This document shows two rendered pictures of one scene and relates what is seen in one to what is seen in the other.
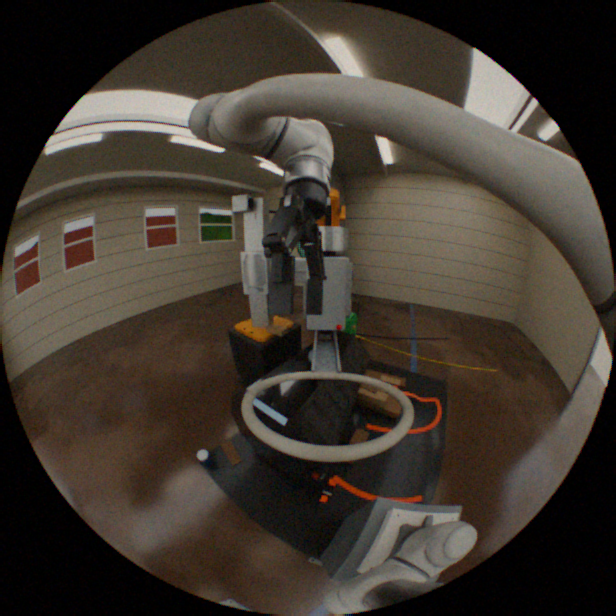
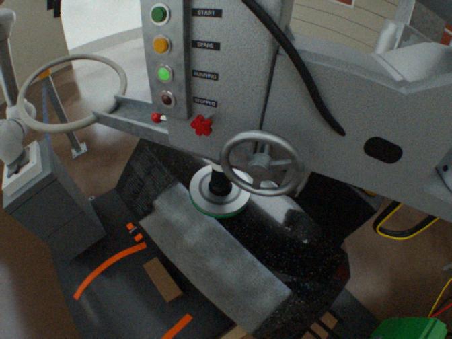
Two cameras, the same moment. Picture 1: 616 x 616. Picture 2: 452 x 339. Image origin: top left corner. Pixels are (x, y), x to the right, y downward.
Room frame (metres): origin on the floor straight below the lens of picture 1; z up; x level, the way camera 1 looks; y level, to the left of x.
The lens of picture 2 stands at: (1.11, -0.51, 1.45)
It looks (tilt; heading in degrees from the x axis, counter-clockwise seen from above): 49 degrees down; 102
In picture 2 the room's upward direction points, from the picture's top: 5 degrees clockwise
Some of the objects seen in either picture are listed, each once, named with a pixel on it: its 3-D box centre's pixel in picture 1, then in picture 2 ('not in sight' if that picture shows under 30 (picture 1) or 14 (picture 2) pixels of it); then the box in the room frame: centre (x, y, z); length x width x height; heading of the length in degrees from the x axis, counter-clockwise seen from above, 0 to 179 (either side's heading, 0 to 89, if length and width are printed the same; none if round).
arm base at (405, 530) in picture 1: (421, 541); (16, 160); (-0.12, -0.35, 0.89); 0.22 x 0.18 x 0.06; 151
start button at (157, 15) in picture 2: not in sight; (159, 14); (0.94, -0.23, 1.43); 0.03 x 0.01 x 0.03; 176
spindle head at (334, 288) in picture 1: (326, 290); (268, 65); (1.10, -0.12, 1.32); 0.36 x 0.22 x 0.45; 176
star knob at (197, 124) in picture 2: not in sight; (204, 121); (1.01, -0.24, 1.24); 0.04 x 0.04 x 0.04; 86
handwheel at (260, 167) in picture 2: not in sight; (265, 153); (1.13, -0.24, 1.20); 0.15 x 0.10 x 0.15; 176
